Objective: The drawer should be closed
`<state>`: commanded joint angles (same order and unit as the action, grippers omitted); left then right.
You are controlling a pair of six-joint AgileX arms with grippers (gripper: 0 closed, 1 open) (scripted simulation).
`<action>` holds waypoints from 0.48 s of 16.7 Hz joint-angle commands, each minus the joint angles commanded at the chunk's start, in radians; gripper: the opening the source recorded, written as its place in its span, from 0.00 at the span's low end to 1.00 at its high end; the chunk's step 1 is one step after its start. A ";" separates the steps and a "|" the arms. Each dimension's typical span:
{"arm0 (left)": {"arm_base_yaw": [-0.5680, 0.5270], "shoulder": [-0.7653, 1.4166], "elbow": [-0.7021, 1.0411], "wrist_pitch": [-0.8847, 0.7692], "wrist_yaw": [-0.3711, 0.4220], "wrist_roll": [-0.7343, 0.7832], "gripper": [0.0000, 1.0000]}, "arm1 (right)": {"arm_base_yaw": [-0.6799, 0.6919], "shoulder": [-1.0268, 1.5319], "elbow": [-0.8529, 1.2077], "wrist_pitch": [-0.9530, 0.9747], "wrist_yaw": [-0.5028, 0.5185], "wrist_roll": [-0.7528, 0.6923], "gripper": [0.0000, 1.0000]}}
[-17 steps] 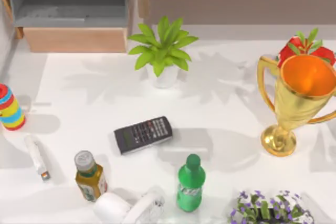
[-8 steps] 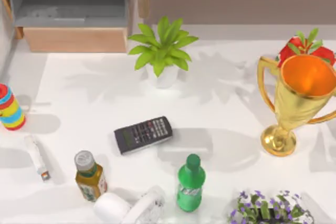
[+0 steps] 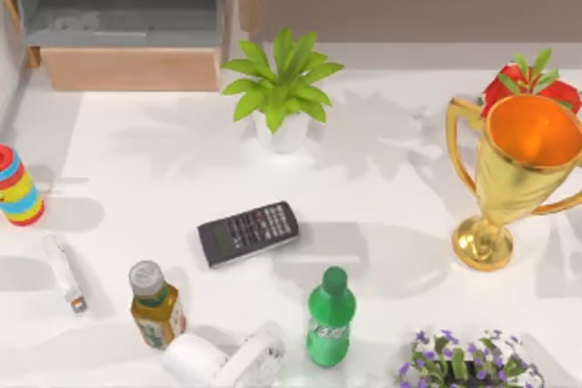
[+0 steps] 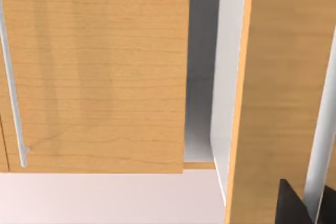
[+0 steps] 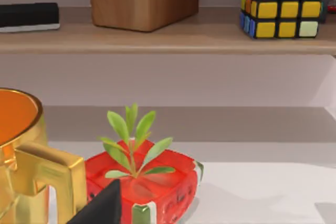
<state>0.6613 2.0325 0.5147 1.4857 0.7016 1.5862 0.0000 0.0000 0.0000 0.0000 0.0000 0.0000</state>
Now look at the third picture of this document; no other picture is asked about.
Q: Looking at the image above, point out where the green plant in white pot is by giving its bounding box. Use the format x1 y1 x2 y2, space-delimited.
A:
219 26 346 154

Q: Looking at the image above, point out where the white mug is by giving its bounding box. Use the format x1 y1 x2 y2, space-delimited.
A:
161 322 288 388

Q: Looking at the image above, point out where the gold trophy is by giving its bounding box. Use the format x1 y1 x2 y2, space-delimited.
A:
445 94 582 274

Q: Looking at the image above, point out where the black calculator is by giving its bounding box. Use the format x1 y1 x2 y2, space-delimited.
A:
196 200 300 269

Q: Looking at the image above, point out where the red flower plant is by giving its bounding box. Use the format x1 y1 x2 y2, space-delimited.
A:
477 47 582 118

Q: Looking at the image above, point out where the stack of coloured rings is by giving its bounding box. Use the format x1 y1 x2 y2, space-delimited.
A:
0 144 46 227

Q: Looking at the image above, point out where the grey pierced drawer inside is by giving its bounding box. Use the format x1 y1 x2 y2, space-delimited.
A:
12 0 228 50

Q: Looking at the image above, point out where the yellow tea bottle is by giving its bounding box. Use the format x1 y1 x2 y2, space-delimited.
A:
127 260 187 353

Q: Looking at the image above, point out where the green bottle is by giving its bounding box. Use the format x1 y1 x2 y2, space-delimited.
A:
306 265 357 368

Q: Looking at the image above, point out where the pale wooden drawer front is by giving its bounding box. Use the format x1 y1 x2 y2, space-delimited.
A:
39 45 223 93

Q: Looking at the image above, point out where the purple flower plant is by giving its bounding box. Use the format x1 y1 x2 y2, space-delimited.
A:
394 328 546 388

